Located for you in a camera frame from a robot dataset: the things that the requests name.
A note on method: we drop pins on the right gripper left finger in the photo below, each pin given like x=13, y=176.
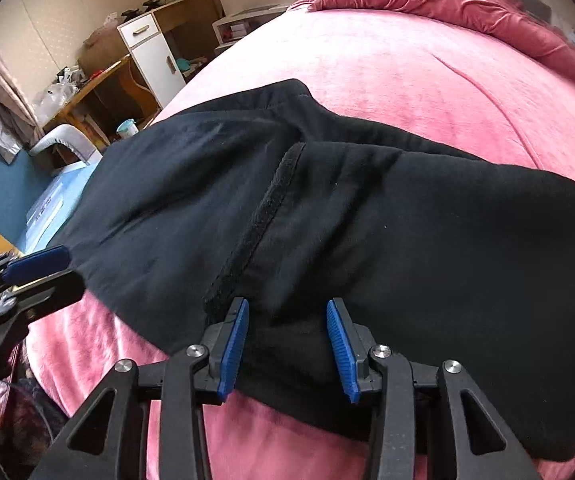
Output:
x=225, y=341

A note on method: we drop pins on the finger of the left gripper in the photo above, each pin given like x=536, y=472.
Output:
x=17, y=271
x=41, y=298

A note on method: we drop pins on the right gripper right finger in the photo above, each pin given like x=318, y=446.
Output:
x=351, y=345

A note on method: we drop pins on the black pants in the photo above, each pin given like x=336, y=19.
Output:
x=269, y=196

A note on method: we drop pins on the maroon jacket sleeve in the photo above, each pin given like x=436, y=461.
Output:
x=29, y=419

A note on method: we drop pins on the clear plastic bag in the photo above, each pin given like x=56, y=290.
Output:
x=50, y=100

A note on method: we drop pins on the teal lidded cup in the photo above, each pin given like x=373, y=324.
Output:
x=127, y=128

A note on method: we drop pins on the wooden desk shelf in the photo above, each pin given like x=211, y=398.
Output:
x=115, y=90

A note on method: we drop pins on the white cabinet with drawer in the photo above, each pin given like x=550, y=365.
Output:
x=148, y=47

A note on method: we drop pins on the pink bed with sheet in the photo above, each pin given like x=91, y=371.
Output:
x=444, y=83

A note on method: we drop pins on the white low bedside shelf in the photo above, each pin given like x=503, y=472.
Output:
x=234, y=27

